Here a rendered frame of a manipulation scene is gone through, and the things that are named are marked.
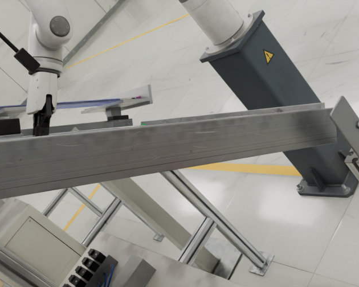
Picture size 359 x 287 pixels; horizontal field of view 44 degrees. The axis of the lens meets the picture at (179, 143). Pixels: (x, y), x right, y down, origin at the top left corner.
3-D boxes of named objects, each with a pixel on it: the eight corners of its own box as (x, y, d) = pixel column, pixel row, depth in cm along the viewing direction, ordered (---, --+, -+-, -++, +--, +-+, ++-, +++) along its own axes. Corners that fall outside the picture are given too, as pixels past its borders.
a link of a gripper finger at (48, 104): (43, 86, 107) (38, 104, 110) (49, 106, 102) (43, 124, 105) (48, 87, 108) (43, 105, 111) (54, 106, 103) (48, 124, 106)
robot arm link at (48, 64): (23, 61, 111) (21, 73, 111) (32, 55, 104) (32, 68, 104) (56, 66, 116) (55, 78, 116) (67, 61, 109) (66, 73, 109)
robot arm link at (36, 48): (68, 60, 108) (57, 66, 116) (71, 6, 108) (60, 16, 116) (32, 54, 103) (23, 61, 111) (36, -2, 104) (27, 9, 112)
